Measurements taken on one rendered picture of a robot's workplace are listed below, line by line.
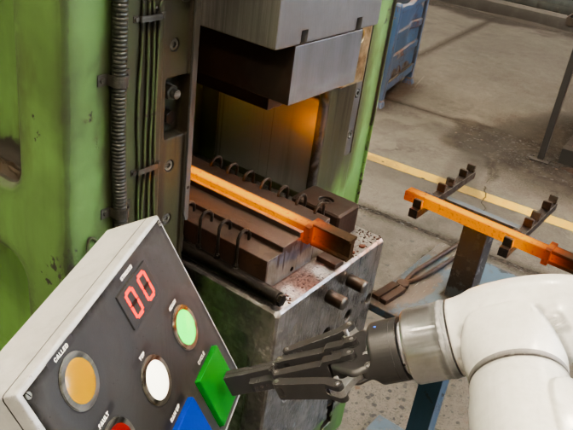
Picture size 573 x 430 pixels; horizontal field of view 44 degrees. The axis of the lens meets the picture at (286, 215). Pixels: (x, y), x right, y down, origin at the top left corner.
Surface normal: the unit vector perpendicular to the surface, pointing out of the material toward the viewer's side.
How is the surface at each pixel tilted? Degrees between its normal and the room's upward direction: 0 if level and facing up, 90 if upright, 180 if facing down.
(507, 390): 38
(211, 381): 60
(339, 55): 90
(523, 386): 24
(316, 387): 97
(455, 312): 44
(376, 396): 0
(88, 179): 90
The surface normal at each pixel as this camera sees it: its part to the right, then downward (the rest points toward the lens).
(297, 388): -0.40, 0.50
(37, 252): -0.59, 0.32
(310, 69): 0.80, 0.37
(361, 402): 0.12, -0.87
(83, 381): 0.91, -0.25
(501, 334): -0.47, -0.67
